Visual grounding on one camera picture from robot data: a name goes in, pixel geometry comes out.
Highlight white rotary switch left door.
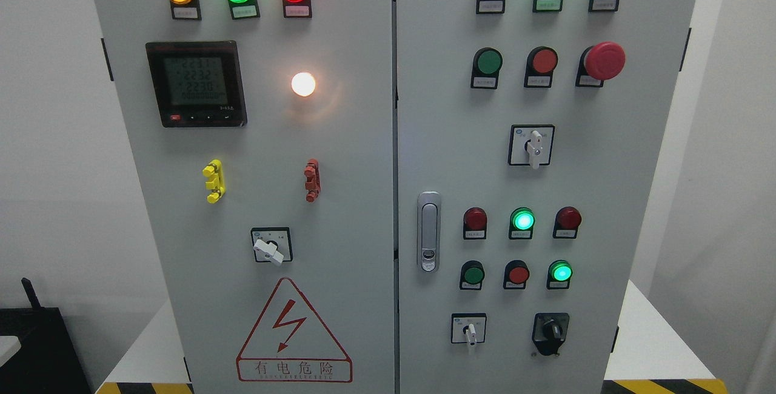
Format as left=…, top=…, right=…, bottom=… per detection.
left=250, top=227, right=294, bottom=266

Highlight red terminal connector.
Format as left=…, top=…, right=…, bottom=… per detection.
left=303, top=158, right=321, bottom=203

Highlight green push button upper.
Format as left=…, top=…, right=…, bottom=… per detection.
left=469, top=47, right=503, bottom=90

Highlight white selector switch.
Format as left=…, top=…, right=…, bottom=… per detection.
left=507, top=124, right=555, bottom=169
left=450, top=312, right=487, bottom=355

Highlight silver door handle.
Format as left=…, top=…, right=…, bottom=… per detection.
left=416, top=192, right=441, bottom=272

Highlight green push button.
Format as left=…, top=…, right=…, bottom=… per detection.
left=458, top=259, right=486, bottom=291
left=469, top=47, right=503, bottom=90

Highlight right grey cabinet door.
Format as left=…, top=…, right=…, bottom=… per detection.
left=396, top=0, right=695, bottom=393

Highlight green push button lower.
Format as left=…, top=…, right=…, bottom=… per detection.
left=458, top=259, right=486, bottom=291

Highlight dark red indicator light right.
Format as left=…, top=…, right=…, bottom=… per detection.
left=552, top=206, right=582, bottom=239

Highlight black box with antenna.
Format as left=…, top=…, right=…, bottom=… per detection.
left=1, top=278, right=91, bottom=393

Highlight red emergency stop mushroom button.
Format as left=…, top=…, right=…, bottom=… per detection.
left=575, top=41, right=627, bottom=88

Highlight left grey cabinet door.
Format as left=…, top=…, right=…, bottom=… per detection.
left=95, top=0, right=395, bottom=393

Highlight green lit button lower right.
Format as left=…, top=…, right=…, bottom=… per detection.
left=546, top=259, right=574, bottom=290

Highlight dark red indicator light left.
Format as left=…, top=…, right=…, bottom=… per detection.
left=463, top=207, right=488, bottom=240

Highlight red push button upper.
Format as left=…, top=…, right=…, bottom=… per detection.
left=524, top=46, right=559, bottom=89

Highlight red push button lower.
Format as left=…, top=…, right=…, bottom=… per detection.
left=503, top=259, right=531, bottom=290

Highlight white selector switch upper right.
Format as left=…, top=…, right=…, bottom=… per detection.
left=507, top=124, right=555, bottom=169

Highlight green lit indicator light middle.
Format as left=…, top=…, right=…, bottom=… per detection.
left=508, top=207, right=535, bottom=240

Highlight red electrical hazard warning sticker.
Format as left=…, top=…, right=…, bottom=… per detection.
left=236, top=277, right=353, bottom=383

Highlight red push button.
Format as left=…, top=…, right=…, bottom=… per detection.
left=524, top=46, right=559, bottom=89
left=503, top=259, right=531, bottom=290

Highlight white selector switch lower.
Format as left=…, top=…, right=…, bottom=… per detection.
left=450, top=312, right=487, bottom=355

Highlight grey cabinet door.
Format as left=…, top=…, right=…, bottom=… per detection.
left=95, top=0, right=395, bottom=393
left=396, top=0, right=695, bottom=393

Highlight black rotary knob switch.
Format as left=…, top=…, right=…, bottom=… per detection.
left=531, top=312, right=570, bottom=357

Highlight dark red indicator light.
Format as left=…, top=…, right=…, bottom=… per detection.
left=552, top=206, right=582, bottom=239
left=463, top=207, right=488, bottom=240

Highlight yellow terminal connector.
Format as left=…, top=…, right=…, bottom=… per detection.
left=202, top=159, right=226, bottom=204

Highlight black digital power meter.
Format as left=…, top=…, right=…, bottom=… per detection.
left=145, top=40, right=247, bottom=128

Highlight white lit indicator light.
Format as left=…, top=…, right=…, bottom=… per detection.
left=290, top=71, right=316, bottom=98

